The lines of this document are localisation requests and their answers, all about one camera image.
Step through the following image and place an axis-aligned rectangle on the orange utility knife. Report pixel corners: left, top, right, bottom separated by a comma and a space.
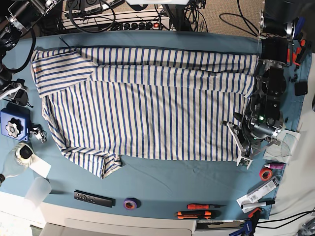
174, 210, 217, 220

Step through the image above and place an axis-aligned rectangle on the leaf pattern card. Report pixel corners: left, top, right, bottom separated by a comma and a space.
263, 130, 301, 163

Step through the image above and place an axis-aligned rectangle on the blue box with knob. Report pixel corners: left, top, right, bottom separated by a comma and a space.
0, 103, 31, 141

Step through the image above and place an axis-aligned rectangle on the red screwdriver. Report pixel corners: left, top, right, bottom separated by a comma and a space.
187, 203, 224, 210

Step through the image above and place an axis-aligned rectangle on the black power strip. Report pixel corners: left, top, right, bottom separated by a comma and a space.
109, 22, 162, 31

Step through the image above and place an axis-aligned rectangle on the small black box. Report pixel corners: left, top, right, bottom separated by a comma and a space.
294, 81, 308, 96

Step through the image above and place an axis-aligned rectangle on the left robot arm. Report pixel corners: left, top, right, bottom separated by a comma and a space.
236, 0, 315, 156

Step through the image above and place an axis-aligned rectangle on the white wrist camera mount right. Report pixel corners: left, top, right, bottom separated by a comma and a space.
0, 82, 28, 100

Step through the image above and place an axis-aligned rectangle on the translucent plastic cup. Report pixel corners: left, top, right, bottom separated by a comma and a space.
24, 177, 52, 208

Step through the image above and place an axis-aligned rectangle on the orange tape roll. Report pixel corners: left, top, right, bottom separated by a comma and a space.
259, 167, 273, 181

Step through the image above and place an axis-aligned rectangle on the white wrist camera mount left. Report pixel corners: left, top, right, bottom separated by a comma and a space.
221, 120, 281, 170

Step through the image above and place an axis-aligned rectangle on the blue black clamp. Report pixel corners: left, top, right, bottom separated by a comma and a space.
229, 207, 262, 236

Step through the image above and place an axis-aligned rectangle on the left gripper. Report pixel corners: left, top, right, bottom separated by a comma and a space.
233, 112, 283, 143

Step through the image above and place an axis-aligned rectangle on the small purple tube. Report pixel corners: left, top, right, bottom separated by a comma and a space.
264, 163, 285, 170

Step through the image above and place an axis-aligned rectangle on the purple tape roll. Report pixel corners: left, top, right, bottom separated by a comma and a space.
123, 197, 139, 210

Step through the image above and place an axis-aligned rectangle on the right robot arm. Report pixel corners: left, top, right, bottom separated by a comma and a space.
0, 0, 60, 106

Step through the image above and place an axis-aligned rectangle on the black marker pen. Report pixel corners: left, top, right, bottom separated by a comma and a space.
241, 200, 275, 209

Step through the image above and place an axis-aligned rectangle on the black remote control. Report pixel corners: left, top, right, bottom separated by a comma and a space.
74, 190, 116, 208

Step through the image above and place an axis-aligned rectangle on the clear plastic bottle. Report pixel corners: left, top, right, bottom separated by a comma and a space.
0, 142, 34, 185

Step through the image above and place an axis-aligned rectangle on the white packaged item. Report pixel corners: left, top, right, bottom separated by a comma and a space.
236, 177, 280, 207

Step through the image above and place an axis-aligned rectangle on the blue white striped T-shirt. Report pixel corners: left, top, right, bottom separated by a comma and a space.
31, 47, 257, 178

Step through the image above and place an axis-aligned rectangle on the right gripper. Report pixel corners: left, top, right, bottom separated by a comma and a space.
7, 79, 29, 107

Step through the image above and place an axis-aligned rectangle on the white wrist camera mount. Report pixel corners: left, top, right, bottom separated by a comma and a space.
221, 120, 281, 170
0, 82, 28, 100

